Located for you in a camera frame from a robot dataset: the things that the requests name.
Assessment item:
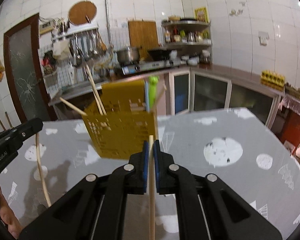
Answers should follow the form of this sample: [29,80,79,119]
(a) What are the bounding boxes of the yellow wall picture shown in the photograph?
[194,7,210,23]

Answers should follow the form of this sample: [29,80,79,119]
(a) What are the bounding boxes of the round wooden board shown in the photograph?
[68,1,97,25]

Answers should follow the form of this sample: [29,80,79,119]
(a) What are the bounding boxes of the yellow perforated utensil holder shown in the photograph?
[82,80,157,160]

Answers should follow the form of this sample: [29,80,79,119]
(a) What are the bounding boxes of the corner metal shelf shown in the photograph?
[161,17,212,64]

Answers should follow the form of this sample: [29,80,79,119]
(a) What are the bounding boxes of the grey plastic spoon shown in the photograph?
[145,81,150,112]

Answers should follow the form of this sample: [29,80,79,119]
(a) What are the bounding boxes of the grey patterned tablecloth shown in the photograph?
[0,108,300,239]

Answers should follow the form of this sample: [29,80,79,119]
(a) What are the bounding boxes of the wire wall grid rack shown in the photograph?
[38,27,131,91]

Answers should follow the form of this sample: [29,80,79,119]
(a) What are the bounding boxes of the dark glass door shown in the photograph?
[3,14,57,123]

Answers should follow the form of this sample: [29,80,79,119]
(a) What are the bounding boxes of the wooden cutting board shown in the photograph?
[128,20,159,61]

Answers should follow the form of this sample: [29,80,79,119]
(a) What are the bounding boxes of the gas stove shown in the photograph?
[114,59,182,76]

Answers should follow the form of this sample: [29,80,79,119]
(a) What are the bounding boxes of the curved beige chopstick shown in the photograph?
[59,97,87,116]

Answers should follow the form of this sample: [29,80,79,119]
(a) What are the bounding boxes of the person's left hand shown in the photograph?
[0,187,23,239]

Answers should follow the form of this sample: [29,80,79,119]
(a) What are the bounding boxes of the wooden sticks against wall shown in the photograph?
[0,112,13,131]

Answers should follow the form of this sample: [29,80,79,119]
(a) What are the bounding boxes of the white wall socket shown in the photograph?
[258,31,269,46]

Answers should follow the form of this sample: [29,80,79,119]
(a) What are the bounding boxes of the yellow egg tray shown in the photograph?
[260,70,286,91]

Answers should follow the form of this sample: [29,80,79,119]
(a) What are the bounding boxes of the wooden chopstick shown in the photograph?
[89,77,106,115]
[85,64,104,115]
[35,133,51,207]
[148,135,155,240]

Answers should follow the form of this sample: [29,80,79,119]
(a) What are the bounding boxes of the kitchen counter with cabinets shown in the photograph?
[47,63,286,131]

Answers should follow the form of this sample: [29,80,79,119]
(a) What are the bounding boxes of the steel cooking pot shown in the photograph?
[114,46,142,66]

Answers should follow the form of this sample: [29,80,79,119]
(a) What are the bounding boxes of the black wok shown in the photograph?
[147,47,173,61]

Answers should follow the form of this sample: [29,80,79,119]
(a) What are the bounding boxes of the green plastic utensil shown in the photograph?
[149,76,159,108]

